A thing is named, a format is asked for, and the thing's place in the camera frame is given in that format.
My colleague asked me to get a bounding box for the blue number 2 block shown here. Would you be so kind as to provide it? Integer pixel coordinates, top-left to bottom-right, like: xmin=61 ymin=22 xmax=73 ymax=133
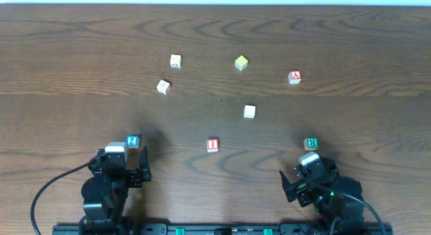
xmin=126 ymin=135 xmax=140 ymax=148

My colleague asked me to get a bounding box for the red letter I block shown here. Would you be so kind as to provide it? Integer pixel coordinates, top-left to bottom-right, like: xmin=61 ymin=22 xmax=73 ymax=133
xmin=207 ymin=139 xmax=219 ymax=152

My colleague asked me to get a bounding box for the red letter A block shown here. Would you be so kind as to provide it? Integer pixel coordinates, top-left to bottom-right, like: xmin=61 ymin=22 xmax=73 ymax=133
xmin=288 ymin=70 xmax=302 ymax=84

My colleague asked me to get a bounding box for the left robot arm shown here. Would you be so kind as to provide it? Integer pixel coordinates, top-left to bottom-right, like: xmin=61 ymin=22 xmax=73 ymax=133
xmin=81 ymin=143 xmax=152 ymax=234

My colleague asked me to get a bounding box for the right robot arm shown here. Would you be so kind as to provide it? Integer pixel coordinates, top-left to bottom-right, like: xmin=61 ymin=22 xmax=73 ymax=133
xmin=280 ymin=153 xmax=364 ymax=234

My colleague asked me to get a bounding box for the green letter R block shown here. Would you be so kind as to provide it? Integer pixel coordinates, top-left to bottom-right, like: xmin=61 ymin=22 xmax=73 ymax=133
xmin=304 ymin=137 xmax=319 ymax=151

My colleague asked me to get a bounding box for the white block red side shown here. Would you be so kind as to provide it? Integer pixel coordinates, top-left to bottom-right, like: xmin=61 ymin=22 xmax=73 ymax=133
xmin=156 ymin=79 xmax=171 ymax=95

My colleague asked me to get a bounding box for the plain white wooden block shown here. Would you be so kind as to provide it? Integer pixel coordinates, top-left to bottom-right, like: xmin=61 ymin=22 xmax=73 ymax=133
xmin=243 ymin=105 xmax=256 ymax=119

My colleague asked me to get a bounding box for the white block soccer ball picture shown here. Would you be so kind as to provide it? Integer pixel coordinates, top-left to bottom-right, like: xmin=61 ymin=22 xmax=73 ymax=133
xmin=170 ymin=55 xmax=182 ymax=68

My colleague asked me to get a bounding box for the yellow top letter block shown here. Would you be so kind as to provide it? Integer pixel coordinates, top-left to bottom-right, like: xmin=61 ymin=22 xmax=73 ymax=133
xmin=234 ymin=55 xmax=248 ymax=71

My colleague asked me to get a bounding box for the left black cable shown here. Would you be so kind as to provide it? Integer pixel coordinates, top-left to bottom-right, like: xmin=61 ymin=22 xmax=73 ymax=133
xmin=30 ymin=162 xmax=94 ymax=235

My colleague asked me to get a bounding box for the black cable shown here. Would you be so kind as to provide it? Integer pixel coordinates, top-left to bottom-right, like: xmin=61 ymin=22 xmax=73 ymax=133
xmin=30 ymin=162 xmax=94 ymax=235
xmin=304 ymin=180 xmax=387 ymax=235

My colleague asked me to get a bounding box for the right black cable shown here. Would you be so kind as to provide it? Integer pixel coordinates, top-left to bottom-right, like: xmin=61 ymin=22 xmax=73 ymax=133
xmin=304 ymin=180 xmax=387 ymax=235

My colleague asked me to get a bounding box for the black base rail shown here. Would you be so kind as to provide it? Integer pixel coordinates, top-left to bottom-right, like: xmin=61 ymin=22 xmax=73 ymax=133
xmin=52 ymin=222 xmax=394 ymax=235

